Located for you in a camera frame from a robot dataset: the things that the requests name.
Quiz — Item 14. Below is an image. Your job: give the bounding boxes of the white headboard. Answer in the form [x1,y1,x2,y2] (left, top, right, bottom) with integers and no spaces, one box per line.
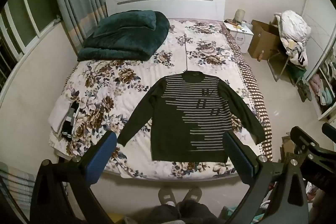
[105,0,226,22]

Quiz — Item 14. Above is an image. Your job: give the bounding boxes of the small brown cardboard box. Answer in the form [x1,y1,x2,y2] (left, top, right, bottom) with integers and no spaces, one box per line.
[280,136,298,161]

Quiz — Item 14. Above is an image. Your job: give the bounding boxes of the window with white frame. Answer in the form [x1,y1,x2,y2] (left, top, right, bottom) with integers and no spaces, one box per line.
[0,0,61,77]

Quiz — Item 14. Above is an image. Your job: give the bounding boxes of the dark striped sweater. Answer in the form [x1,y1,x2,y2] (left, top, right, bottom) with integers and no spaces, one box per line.
[117,70,267,163]

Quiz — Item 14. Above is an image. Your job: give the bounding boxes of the white nightstand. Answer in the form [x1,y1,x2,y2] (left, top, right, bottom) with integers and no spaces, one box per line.
[223,20,255,54]

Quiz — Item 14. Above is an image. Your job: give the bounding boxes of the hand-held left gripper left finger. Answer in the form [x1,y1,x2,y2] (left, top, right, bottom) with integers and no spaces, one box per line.
[39,131,117,185]

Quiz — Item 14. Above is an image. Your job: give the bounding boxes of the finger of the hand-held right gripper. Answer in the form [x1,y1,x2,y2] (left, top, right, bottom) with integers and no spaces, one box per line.
[322,123,336,136]
[290,126,329,161]

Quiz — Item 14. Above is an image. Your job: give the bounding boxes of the beige table lamp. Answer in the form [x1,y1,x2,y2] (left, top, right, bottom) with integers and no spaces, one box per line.
[234,9,246,25]

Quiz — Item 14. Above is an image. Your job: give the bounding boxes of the black white striped folded garment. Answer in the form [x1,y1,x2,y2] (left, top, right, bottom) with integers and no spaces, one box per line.
[60,102,81,139]

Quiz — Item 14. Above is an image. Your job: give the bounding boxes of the bed with floral sheet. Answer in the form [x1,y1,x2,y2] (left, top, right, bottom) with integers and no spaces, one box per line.
[49,17,273,180]

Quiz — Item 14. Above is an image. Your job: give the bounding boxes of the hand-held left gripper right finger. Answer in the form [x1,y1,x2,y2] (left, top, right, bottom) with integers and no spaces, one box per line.
[224,132,302,186]

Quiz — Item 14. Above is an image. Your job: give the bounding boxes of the dark green blanket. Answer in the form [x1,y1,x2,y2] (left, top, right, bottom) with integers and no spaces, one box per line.
[77,10,170,62]

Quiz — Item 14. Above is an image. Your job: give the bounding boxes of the grey slipper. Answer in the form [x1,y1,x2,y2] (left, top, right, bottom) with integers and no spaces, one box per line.
[158,188,176,207]
[182,187,203,205]

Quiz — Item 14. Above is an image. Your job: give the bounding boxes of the large brown cardboard box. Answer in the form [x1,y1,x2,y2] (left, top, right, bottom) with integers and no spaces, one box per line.
[248,19,286,62]

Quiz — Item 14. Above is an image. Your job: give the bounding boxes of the person's dark trousers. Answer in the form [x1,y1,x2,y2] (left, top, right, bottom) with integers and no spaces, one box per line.
[146,200,227,224]

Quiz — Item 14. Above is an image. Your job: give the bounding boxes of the folded clothes in wardrobe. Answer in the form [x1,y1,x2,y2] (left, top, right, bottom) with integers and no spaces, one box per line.
[309,73,336,109]

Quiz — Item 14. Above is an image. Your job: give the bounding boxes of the pale striped cloth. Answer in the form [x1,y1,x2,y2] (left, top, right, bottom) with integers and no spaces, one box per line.
[0,162,38,214]

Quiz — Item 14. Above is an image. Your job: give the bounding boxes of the white folded cloth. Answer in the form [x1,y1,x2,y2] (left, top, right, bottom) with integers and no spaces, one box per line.
[49,98,72,133]

